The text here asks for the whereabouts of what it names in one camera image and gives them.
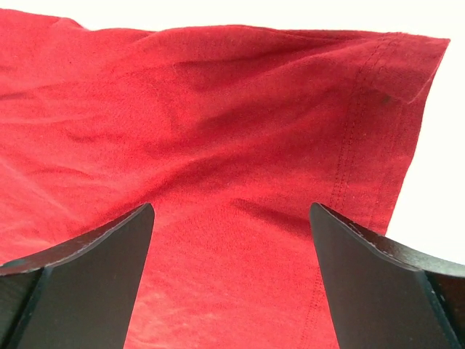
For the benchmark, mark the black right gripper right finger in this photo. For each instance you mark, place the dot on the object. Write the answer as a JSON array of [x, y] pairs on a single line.
[[384, 294]]

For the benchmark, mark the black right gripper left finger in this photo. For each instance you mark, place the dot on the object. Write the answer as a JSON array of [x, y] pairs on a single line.
[[80, 293]]

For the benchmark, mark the dark red t shirt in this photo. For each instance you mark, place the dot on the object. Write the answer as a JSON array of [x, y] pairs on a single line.
[[231, 133]]

